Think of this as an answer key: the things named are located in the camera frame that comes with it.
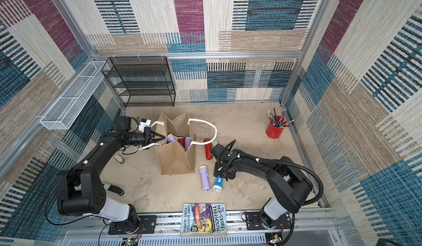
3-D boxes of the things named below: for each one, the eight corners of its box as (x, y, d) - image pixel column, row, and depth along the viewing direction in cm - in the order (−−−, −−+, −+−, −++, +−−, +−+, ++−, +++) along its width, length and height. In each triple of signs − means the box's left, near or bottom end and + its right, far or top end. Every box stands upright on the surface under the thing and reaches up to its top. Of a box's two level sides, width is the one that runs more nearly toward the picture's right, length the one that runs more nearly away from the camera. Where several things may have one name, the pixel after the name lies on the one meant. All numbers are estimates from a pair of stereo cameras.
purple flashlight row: (201, 191, 84) (201, 189, 81) (198, 168, 92) (198, 165, 89) (210, 190, 84) (210, 188, 82) (206, 166, 92) (206, 164, 90)
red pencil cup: (267, 140, 104) (272, 127, 94) (264, 128, 110) (269, 115, 99) (281, 139, 104) (288, 127, 94) (277, 128, 109) (284, 115, 99)
